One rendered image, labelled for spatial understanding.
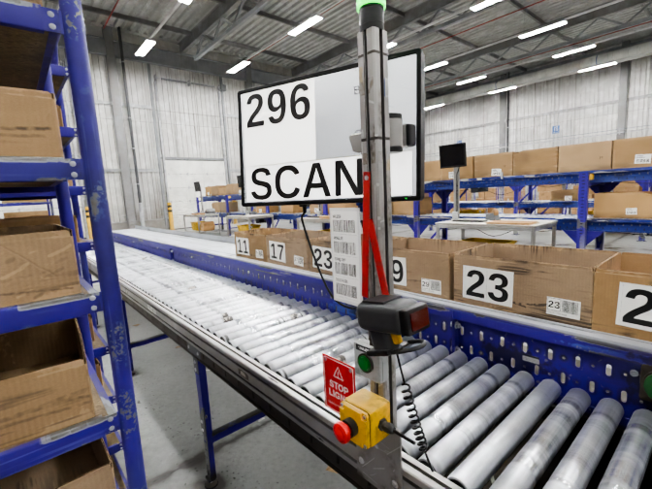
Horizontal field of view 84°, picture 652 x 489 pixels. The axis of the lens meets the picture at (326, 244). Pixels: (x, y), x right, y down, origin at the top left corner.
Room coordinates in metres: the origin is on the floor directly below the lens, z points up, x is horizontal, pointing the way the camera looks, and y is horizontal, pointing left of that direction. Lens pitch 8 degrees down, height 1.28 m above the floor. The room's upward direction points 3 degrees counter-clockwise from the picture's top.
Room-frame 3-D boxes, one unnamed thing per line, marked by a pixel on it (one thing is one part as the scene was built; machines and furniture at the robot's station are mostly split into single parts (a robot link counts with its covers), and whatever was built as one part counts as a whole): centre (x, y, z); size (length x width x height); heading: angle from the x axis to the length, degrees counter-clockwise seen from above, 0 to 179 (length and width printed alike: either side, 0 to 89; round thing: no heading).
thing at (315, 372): (1.14, -0.06, 0.73); 0.52 x 0.05 x 0.05; 131
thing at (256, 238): (2.35, 0.37, 0.97); 0.39 x 0.29 x 0.17; 41
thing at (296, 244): (2.05, 0.11, 0.97); 0.39 x 0.29 x 0.17; 40
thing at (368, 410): (0.62, -0.08, 0.84); 0.15 x 0.09 x 0.07; 41
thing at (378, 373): (0.66, -0.07, 0.95); 0.07 x 0.03 x 0.07; 41
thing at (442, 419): (0.85, -0.32, 0.72); 0.52 x 0.05 x 0.05; 131
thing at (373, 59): (0.68, -0.10, 1.11); 0.12 x 0.05 x 0.88; 41
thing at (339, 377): (0.72, -0.03, 0.85); 0.16 x 0.01 x 0.13; 41
